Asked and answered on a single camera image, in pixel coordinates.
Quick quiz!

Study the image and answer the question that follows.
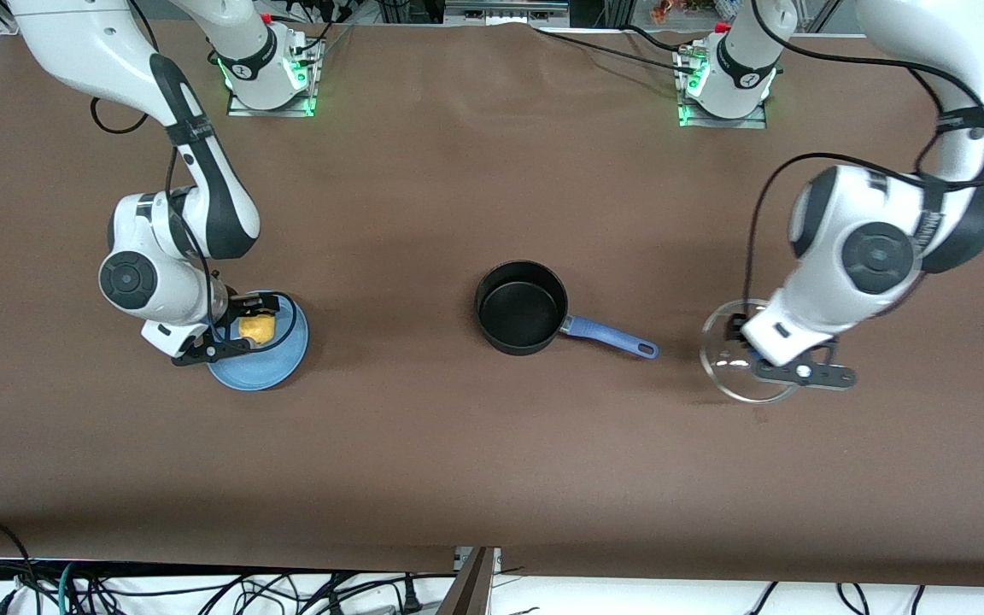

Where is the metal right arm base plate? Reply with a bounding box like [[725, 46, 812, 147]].
[[227, 24, 319, 117]]

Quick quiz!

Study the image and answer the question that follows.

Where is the aluminium frame profile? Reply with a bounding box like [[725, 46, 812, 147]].
[[444, 0, 571, 26]]

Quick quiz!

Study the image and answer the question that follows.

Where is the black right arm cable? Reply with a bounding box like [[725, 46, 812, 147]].
[[89, 0, 230, 343]]

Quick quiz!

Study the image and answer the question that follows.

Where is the blue plate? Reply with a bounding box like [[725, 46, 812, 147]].
[[206, 290, 310, 392]]

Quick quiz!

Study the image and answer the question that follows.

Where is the orange background object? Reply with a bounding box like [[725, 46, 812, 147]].
[[651, 0, 717, 23]]

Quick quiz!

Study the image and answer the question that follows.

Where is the green floor cable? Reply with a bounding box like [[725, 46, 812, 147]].
[[58, 562, 83, 615]]

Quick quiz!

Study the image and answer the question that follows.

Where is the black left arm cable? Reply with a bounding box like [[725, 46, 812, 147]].
[[743, 0, 984, 300]]

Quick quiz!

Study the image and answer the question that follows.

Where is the brown table cover sheet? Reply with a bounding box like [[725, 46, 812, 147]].
[[0, 19, 984, 589]]

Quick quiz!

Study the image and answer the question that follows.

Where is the wooden post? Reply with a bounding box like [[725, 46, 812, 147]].
[[436, 547, 495, 615]]

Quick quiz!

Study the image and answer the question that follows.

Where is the dark pot with blue handle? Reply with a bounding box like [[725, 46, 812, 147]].
[[474, 260, 659, 360]]

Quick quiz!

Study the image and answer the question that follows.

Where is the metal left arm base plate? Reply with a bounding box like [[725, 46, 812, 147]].
[[677, 44, 770, 129]]

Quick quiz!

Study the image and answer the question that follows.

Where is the yellow potato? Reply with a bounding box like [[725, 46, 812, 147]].
[[238, 314, 278, 347]]

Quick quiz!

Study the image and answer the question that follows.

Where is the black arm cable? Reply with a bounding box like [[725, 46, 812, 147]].
[[743, 0, 984, 300], [89, 0, 230, 343]]

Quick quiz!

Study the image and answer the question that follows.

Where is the black cable across table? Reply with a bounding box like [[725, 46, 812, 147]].
[[533, 24, 700, 76]]

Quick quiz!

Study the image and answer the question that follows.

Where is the glass pot lid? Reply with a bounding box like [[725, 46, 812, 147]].
[[700, 299, 800, 404]]

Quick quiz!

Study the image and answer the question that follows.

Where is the small metal bracket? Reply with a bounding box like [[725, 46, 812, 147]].
[[455, 547, 502, 575]]

